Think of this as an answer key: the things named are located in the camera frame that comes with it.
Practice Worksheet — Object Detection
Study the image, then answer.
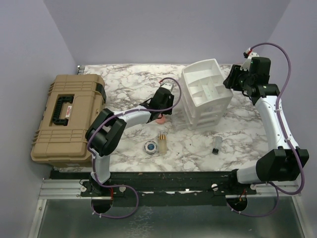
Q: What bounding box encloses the pink round compact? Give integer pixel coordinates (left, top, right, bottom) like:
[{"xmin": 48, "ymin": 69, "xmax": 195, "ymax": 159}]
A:
[{"xmin": 156, "ymin": 117, "xmax": 166, "ymax": 124}]

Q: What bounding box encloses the white makeup organizer with drawers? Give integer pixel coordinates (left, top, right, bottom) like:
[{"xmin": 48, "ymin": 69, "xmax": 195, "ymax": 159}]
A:
[{"xmin": 180, "ymin": 59, "xmax": 233, "ymax": 130}]

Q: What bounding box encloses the frosted gold cap bottle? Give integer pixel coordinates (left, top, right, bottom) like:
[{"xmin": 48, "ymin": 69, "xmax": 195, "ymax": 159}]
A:
[{"xmin": 158, "ymin": 132, "xmax": 167, "ymax": 155}]

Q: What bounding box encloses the round blue lid jar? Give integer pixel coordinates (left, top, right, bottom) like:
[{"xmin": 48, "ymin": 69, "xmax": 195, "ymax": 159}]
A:
[{"xmin": 144, "ymin": 141, "xmax": 158, "ymax": 154}]

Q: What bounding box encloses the clear vial black cap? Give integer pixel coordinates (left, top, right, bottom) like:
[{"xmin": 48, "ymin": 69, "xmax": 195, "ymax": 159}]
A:
[{"xmin": 212, "ymin": 136, "xmax": 222, "ymax": 155}]

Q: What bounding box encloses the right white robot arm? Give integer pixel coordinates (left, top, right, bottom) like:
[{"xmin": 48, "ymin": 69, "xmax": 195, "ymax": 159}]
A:
[{"xmin": 223, "ymin": 55, "xmax": 309, "ymax": 194}]

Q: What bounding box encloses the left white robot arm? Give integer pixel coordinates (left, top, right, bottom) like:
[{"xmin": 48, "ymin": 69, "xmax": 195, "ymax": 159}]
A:
[{"xmin": 85, "ymin": 83, "xmax": 174, "ymax": 196}]

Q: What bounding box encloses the tan hard tool case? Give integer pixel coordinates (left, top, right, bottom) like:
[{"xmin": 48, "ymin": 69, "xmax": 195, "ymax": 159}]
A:
[{"xmin": 31, "ymin": 74, "xmax": 106, "ymax": 168}]

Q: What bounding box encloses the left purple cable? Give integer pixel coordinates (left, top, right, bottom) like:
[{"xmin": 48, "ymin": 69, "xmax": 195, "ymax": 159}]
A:
[{"xmin": 87, "ymin": 77, "xmax": 183, "ymax": 219}]

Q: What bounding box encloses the purple cable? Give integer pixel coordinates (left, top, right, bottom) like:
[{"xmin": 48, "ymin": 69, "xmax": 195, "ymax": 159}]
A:
[
  {"xmin": 230, "ymin": 43, "xmax": 305, "ymax": 217},
  {"xmin": 87, "ymin": 77, "xmax": 183, "ymax": 219}
]

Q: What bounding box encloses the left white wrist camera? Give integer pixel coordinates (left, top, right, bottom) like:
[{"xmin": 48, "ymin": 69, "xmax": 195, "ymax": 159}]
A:
[{"xmin": 160, "ymin": 81, "xmax": 174, "ymax": 93}]

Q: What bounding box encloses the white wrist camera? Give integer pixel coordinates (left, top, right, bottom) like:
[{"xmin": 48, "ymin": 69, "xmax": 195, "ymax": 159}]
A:
[
  {"xmin": 240, "ymin": 48, "xmax": 259, "ymax": 71},
  {"xmin": 160, "ymin": 81, "xmax": 174, "ymax": 93}
]

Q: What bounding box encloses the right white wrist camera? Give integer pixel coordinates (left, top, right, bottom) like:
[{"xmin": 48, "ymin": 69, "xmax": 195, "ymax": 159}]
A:
[{"xmin": 240, "ymin": 48, "xmax": 259, "ymax": 71}]

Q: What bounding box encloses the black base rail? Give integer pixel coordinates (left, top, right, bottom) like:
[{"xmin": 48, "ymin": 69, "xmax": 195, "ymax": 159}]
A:
[{"xmin": 50, "ymin": 170, "xmax": 256, "ymax": 208}]

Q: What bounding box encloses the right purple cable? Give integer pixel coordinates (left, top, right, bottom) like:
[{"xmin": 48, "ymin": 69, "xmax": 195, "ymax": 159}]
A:
[{"xmin": 230, "ymin": 43, "xmax": 305, "ymax": 217}]

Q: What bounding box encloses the aluminium rail frame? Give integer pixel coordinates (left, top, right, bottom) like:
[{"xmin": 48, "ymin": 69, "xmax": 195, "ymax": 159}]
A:
[{"xmin": 29, "ymin": 179, "xmax": 312, "ymax": 238}]

